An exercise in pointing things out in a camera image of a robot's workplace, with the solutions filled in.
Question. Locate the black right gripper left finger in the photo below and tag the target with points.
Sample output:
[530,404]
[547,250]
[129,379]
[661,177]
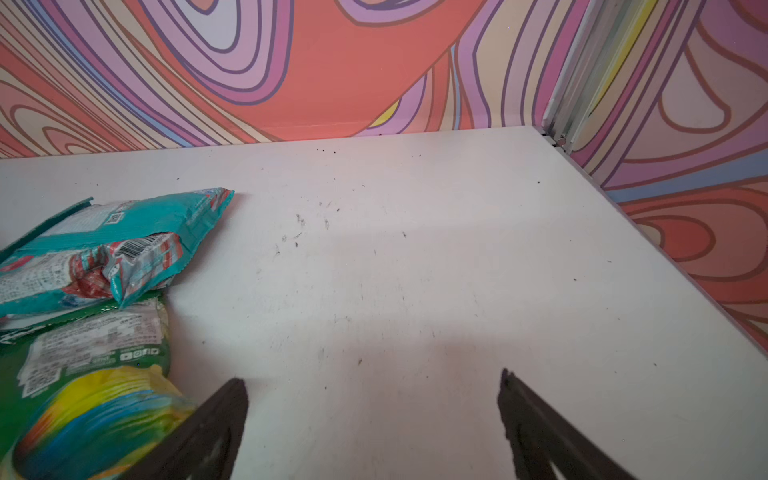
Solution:
[205,445]

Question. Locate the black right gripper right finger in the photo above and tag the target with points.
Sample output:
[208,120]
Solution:
[544,444]

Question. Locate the green snack bag rainbow print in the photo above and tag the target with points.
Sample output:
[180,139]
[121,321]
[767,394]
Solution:
[86,395]

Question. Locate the teal snack bag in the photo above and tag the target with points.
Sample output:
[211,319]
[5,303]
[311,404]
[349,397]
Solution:
[118,251]

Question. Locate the aluminium frame post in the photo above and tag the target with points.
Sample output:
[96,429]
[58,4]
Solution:
[600,48]

